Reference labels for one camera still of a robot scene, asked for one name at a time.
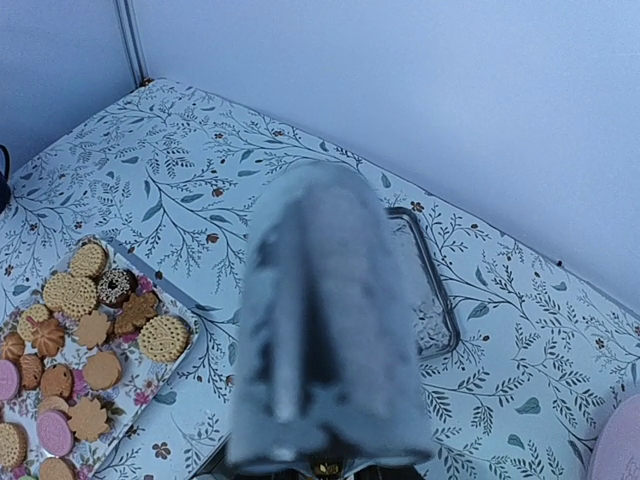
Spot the silver metal tin lid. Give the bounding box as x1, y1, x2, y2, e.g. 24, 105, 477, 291
386, 207, 460, 361

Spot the dotted tan sandwich cookie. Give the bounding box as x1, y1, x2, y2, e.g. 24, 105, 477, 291
138, 315, 189, 363

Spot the chocolate sprinkled donut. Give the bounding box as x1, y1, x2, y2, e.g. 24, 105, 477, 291
97, 268, 137, 308

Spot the floral cookie tray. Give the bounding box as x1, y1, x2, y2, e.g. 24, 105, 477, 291
1, 237, 199, 479

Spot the dark blue cup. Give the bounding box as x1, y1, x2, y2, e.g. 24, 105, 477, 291
0, 145, 11, 212

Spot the pink round cookie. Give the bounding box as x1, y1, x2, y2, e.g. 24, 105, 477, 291
0, 359, 21, 401
36, 410, 74, 457

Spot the pink plastic plate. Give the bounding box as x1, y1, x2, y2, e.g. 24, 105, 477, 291
587, 394, 640, 480

